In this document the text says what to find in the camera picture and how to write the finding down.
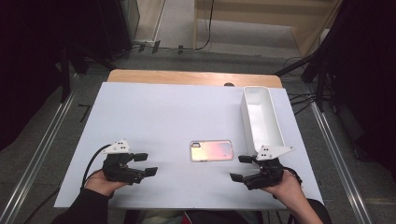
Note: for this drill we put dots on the person's left hand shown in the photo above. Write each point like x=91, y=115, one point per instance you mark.
x=101, y=185

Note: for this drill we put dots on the black metal stand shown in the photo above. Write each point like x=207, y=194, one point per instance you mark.
x=320, y=77
x=66, y=77

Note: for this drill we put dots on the white table cover sheet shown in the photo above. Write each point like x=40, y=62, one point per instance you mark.
x=162, y=118

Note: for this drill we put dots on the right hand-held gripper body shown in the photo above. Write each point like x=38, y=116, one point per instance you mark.
x=267, y=174

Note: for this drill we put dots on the person's right hand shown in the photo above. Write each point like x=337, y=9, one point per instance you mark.
x=286, y=189

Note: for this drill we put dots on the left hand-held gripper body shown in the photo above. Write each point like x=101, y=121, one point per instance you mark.
x=118, y=169

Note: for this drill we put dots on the white oblong plastic bin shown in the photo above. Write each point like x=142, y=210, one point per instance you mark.
x=263, y=121

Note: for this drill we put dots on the metal floor rail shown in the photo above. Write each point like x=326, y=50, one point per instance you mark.
x=40, y=149
x=339, y=165

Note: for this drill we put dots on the dark curtain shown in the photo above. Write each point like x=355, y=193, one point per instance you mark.
x=25, y=77
x=367, y=77

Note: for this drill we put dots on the light wooden shelf unit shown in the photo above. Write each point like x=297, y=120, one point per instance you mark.
x=264, y=12

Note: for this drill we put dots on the black cabinet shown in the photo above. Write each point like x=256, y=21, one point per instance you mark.
x=121, y=28

